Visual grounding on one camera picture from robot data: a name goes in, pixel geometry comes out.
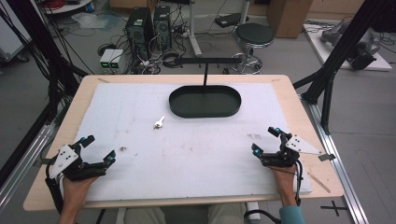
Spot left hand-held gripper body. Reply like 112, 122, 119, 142
49, 143, 108, 182

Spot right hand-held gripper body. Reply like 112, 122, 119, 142
260, 132, 324, 168

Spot person's right hand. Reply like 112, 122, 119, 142
268, 165, 297, 200

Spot person's left hand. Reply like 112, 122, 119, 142
62, 175, 99, 203

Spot thin wooden stick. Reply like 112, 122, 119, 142
307, 172, 332, 194

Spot white table leg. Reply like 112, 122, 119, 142
245, 201, 262, 222

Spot white key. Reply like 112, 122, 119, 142
153, 115, 166, 130

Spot white foam board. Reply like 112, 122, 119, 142
64, 82, 313, 203

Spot black oval tray hook stand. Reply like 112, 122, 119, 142
168, 56, 243, 119

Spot white power supply unit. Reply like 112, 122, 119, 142
99, 49, 115, 71
109, 49, 125, 71

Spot white floor platform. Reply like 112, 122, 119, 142
303, 22, 393, 73

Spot black round stool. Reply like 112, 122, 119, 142
230, 21, 276, 76

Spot brown cardboard box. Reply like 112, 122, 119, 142
266, 0, 314, 39

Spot black flat device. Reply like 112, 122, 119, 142
214, 12, 250, 29

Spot clear plastic sheet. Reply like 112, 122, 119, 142
71, 12, 121, 31

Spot large black computer tower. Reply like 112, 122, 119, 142
124, 7, 155, 60

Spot white desk leg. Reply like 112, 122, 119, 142
186, 0, 204, 58

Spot round white table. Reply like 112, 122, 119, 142
42, 0, 95, 15

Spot slim black computer tower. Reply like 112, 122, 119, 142
153, 4, 173, 51

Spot right hand-held gripper cable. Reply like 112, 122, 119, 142
293, 159, 304, 207

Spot hand-held gripper cable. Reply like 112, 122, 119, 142
44, 162, 65, 217
293, 159, 304, 207

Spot left hand-held gripper cable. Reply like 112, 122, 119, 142
44, 162, 65, 217

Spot aluminium rail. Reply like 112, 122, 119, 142
299, 92, 370, 224
0, 123, 56, 217

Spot black floor cable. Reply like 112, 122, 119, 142
243, 208, 282, 224

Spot black metal frame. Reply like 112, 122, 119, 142
0, 0, 92, 188
292, 0, 396, 135

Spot tangle of floor cables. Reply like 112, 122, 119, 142
134, 43, 190, 76

